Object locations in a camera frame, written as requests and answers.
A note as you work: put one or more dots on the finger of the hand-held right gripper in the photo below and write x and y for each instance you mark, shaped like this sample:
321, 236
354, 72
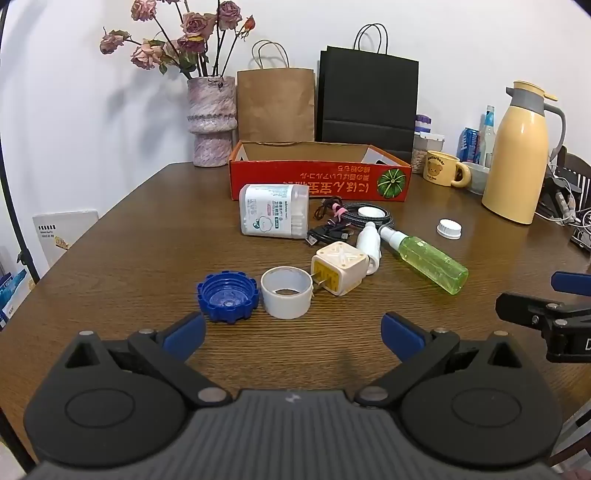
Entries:
521, 307
570, 282

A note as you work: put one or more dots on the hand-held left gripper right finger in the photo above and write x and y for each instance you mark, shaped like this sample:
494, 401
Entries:
401, 334

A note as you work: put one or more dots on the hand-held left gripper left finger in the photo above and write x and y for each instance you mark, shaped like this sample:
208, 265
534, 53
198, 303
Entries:
187, 333

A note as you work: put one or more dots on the blue plastic bottle cap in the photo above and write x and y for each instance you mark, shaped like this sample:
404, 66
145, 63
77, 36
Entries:
226, 300

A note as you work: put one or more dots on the green spray bottle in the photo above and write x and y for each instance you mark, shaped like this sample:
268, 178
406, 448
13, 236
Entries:
429, 263

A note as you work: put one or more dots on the white plastic bottle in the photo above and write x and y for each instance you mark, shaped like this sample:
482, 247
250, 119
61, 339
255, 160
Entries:
369, 244

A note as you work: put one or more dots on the white ribbed bottle cap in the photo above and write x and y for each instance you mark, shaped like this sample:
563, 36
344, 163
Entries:
449, 229

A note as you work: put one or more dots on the clear cotton swab box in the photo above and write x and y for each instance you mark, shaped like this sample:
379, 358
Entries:
272, 212

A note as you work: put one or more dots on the red cardboard box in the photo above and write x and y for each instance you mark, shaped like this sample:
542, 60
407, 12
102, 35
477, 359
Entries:
314, 182

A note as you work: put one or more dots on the yellow white charger plug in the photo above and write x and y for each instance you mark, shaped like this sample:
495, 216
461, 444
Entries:
339, 270

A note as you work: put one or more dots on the white tape roll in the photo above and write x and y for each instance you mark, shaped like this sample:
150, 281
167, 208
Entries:
286, 304

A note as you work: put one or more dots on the dark wooden chair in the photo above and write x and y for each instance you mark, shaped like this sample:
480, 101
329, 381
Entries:
577, 170

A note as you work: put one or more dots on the yellow thermos jug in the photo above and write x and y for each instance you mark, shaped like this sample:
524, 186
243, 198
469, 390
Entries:
517, 157

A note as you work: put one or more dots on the white bowl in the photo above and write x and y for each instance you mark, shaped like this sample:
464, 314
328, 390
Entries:
478, 177

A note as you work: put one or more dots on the white booklet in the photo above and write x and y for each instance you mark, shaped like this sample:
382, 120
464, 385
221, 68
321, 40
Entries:
64, 233

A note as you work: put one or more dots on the yellow bear mug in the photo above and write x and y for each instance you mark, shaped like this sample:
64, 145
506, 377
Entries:
438, 168

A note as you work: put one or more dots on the clear bottle blue label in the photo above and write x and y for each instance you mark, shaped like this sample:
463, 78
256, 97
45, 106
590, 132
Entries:
487, 138

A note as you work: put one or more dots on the blue drink can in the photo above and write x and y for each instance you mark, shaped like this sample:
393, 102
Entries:
468, 145

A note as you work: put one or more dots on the blue white packets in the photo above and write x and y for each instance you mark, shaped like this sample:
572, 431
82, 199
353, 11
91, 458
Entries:
11, 295

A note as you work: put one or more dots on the clear food container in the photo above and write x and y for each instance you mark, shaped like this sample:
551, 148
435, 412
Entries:
420, 154

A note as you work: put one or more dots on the purple lid jar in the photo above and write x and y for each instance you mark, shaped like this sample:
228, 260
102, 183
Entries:
423, 123

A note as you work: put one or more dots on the purple ceramic vase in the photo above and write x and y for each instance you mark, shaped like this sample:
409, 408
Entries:
211, 120

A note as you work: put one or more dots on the black tripod stand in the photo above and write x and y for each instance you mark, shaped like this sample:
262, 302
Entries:
11, 194

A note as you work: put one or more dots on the black paper bag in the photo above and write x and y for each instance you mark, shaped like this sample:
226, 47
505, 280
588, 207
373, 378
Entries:
369, 97

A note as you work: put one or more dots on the brown paper bag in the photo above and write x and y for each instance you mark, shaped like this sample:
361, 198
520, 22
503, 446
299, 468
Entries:
277, 101

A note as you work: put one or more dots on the dried roses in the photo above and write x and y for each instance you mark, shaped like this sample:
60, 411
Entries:
194, 27

